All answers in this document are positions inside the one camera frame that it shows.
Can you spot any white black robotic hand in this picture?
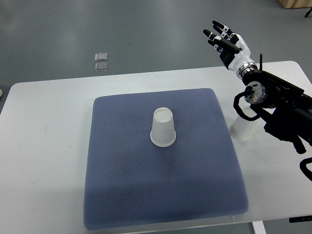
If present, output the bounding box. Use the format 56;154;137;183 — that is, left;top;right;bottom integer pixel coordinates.
203;20;257;79

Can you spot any white paper cup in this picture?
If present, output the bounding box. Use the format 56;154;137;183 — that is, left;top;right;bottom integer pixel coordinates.
150;107;176;147
229;116;258;141

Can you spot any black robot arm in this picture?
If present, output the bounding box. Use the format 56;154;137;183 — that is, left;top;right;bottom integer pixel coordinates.
234;62;312;154

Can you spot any wooden furniture corner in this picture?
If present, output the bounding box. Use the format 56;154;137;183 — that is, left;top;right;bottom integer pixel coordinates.
278;0;312;9

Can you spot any black tripod leg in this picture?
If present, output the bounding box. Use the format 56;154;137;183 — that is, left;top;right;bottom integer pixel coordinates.
305;8;312;18

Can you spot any white paper cup on cushion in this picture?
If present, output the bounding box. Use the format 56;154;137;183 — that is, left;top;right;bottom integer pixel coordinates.
150;107;176;147

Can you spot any blue grey cushion mat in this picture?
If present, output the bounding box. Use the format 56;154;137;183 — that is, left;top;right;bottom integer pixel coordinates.
84;88;248;230

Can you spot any upper floor socket plate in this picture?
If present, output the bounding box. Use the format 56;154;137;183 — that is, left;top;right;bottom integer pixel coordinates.
95;52;108;61

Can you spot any white table leg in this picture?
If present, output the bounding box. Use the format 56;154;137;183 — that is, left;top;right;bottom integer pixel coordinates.
252;221;266;234

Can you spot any black table control panel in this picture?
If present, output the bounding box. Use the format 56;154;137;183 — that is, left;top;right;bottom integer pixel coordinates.
289;215;312;223

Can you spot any black cable loop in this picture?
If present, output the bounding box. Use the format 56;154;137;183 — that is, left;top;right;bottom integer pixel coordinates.
233;91;266;121

